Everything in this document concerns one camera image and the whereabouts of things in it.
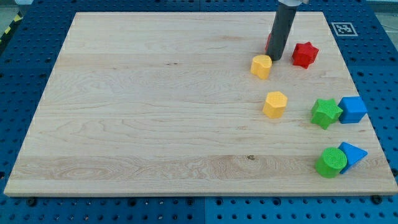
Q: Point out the yellow heart block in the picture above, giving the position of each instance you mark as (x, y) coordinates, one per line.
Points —
(261, 66)

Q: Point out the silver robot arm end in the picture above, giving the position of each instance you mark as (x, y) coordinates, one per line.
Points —
(293, 3)

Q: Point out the yellow hexagon block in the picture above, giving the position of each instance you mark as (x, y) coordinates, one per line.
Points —
(275, 104)

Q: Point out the light wooden board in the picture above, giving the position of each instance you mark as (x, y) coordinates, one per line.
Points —
(147, 104)

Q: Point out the red block behind pusher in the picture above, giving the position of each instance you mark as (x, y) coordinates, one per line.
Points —
(267, 43)

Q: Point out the red star block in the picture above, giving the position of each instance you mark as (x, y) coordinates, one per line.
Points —
(304, 54)

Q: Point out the green star block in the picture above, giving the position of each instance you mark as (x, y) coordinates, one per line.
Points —
(325, 112)

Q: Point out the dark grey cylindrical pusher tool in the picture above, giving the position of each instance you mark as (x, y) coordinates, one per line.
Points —
(282, 24)

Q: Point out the green cylinder block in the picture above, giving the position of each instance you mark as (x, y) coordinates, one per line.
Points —
(331, 162)

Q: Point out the blue cube block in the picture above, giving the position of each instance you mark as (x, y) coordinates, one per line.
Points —
(353, 108)

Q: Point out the blue triangle block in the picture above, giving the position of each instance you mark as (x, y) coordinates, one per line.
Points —
(353, 153)

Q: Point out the white fiducial marker tag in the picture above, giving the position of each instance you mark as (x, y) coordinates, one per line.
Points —
(344, 29)

